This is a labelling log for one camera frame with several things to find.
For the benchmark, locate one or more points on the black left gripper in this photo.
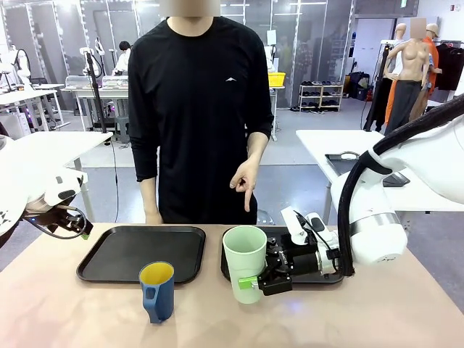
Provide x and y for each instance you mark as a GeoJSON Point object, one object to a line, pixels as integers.
{"type": "Point", "coordinates": [58, 219]}

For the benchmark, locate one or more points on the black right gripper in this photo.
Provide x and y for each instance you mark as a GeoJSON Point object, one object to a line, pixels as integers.
{"type": "Point", "coordinates": [293, 259]}

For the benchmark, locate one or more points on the light green tall tumbler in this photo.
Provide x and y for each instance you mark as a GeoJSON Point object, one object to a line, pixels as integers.
{"type": "Point", "coordinates": [243, 264]}

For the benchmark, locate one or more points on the blue mug yellow inside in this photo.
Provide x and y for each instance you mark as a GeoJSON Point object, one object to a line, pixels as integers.
{"type": "Point", "coordinates": [159, 293]}

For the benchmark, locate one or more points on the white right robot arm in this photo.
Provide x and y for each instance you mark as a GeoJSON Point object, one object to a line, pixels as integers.
{"type": "Point", "coordinates": [380, 221]}

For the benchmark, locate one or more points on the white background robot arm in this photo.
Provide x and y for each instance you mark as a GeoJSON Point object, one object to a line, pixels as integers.
{"type": "Point", "coordinates": [20, 65]}

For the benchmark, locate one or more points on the person's left forearm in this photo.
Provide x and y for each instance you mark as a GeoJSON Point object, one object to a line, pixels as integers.
{"type": "Point", "coordinates": [258, 145]}

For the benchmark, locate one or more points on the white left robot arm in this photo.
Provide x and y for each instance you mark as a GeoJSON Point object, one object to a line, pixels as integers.
{"type": "Point", "coordinates": [25, 170]}

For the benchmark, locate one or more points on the person's right forearm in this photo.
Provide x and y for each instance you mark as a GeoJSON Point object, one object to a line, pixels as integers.
{"type": "Point", "coordinates": [149, 197]}

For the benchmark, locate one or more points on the person's right hand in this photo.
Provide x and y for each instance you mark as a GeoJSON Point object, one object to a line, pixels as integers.
{"type": "Point", "coordinates": [154, 218]}

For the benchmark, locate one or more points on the person's left hand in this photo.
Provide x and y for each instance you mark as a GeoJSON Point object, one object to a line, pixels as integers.
{"type": "Point", "coordinates": [248, 174]}

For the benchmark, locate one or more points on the black plastic serving tray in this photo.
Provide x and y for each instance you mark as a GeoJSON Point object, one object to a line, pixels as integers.
{"type": "Point", "coordinates": [145, 253]}
{"type": "Point", "coordinates": [311, 278]}

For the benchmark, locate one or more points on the grey plastic stool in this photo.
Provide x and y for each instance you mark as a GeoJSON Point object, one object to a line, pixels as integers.
{"type": "Point", "coordinates": [123, 128]}

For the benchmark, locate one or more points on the clear plastic storage box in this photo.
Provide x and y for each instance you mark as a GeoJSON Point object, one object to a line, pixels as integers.
{"type": "Point", "coordinates": [114, 81]}

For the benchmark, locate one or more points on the person in black shirt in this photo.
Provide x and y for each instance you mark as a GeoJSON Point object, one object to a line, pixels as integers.
{"type": "Point", "coordinates": [199, 108]}

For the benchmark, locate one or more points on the wooden shoe rack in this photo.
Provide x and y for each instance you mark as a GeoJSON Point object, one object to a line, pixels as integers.
{"type": "Point", "coordinates": [320, 96]}

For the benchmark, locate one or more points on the person in white shirt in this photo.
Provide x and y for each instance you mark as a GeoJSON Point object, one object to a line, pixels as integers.
{"type": "Point", "coordinates": [125, 58]}

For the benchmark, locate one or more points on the yellow plastic basket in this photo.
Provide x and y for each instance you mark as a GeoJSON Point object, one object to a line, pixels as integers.
{"type": "Point", "coordinates": [277, 79]}

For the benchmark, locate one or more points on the mannequin with dark skirt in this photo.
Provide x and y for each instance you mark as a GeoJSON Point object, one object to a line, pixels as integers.
{"type": "Point", "coordinates": [411, 65]}

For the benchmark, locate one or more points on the mannequin with white top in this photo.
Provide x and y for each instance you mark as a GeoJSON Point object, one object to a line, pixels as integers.
{"type": "Point", "coordinates": [398, 54]}

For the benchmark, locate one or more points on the mannequin in orange clothes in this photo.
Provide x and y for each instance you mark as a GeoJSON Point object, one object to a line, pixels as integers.
{"type": "Point", "coordinates": [432, 54]}

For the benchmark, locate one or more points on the rack of black clothes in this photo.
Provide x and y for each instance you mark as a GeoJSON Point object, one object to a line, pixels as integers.
{"type": "Point", "coordinates": [449, 65]}

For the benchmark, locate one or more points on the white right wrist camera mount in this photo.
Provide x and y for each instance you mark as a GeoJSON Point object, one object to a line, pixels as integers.
{"type": "Point", "coordinates": [294, 224]}

